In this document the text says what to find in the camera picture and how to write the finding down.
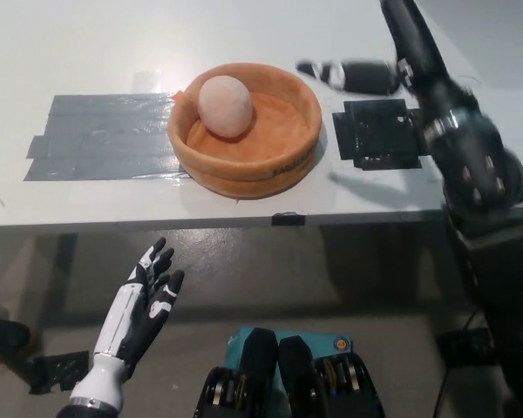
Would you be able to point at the robot right hand black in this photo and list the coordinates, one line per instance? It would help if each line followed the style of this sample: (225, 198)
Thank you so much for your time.
(423, 56)

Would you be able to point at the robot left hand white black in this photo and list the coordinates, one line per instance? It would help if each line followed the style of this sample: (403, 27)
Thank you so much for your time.
(131, 313)

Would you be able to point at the peach round dumpling plush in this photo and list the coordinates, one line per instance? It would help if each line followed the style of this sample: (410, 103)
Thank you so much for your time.
(226, 106)

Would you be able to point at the robot body black teal blocks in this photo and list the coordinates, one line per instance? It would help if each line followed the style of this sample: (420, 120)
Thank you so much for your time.
(296, 379)

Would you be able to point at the dark table leg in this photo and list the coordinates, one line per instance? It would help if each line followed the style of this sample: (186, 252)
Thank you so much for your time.
(59, 278)

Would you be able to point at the black floor tape patch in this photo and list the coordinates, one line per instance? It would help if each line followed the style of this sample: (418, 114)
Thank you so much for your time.
(61, 372)

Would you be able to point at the black shoe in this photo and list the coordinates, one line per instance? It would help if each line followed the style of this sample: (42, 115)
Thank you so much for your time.
(4, 337)

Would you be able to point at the orange plush round basket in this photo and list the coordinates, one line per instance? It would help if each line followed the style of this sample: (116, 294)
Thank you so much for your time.
(270, 130)

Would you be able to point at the small black tape piece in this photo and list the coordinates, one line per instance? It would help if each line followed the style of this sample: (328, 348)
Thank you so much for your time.
(287, 219)

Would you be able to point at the grey duct tape patch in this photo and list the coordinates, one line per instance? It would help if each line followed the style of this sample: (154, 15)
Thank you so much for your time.
(109, 139)

